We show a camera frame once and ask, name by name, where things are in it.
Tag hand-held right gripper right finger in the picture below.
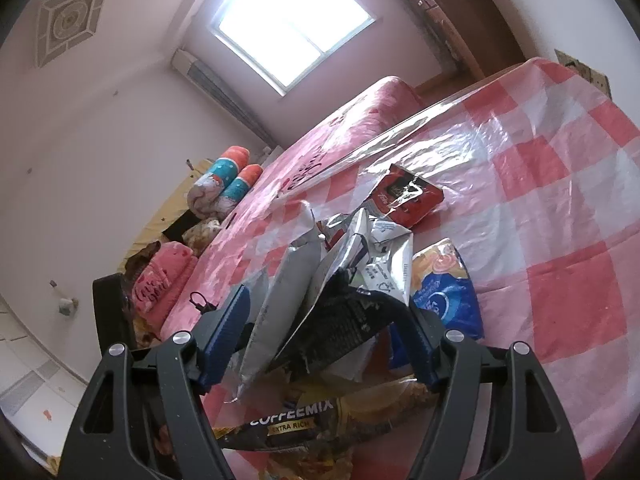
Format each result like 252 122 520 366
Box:
395 306 573 480

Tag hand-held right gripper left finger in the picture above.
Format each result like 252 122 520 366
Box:
59 285 251 480

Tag plain silver foil packet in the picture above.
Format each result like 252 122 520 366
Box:
235 205 323 403

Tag black and silver foil packet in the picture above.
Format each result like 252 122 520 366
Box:
272 207 416 376

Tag blue snack packet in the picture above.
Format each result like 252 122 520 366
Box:
390 240 485 368

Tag pink pillow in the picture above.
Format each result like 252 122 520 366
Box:
132 241 198 328

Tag floral beige pillow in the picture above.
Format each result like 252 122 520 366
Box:
182 217 221 256

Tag dark brown cloth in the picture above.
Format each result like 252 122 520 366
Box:
125 241 162 281

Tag black and yellow coffee packet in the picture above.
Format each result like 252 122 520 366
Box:
212 377 431 461

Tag black chair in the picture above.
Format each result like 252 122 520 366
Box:
92 274 138 356

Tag yellow headboard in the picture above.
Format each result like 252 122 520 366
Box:
117 160 211 271

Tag red snack packet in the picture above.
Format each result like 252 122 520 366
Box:
361 163 445 227

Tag orange and teal bolster pillow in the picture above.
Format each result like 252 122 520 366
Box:
215 163 263 218
187 146 249 221

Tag bed with pink sheet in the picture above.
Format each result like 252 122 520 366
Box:
160 76 426 346

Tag pale gathered curtain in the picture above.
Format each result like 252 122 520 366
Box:
171 49 276 146

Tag window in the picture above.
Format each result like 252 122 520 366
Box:
209 0 377 96

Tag wooden wardrobe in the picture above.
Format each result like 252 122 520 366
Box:
400 0 531 81

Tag square ceiling vent panel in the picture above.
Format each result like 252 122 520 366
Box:
34 0 112 68

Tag small wall fixture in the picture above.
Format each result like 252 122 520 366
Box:
49 280 79 317

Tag cardboard wall patch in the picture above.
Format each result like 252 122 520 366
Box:
554 49 613 98

